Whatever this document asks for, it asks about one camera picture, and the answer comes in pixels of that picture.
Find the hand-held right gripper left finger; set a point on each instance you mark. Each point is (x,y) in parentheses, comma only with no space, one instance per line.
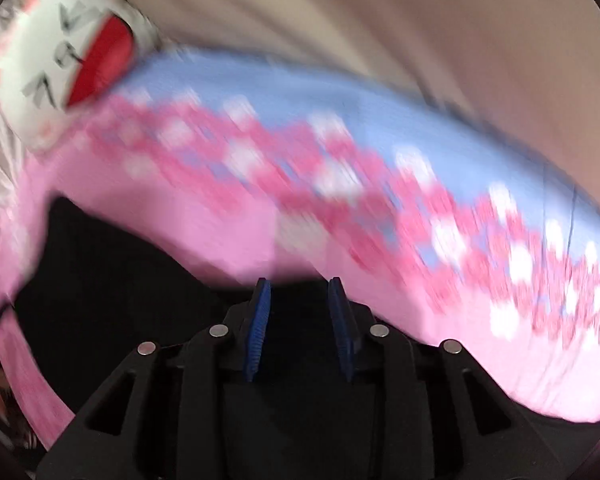
(256,330)

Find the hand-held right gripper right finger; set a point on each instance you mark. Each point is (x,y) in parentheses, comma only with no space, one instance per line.
(341,327)

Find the black pants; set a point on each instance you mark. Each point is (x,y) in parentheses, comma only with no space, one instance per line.
(130,280)

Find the pink blue floral bed sheet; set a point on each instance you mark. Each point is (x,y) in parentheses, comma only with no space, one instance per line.
(180,220)

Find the white cat face pillow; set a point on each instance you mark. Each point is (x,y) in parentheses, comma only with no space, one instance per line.
(45,60)

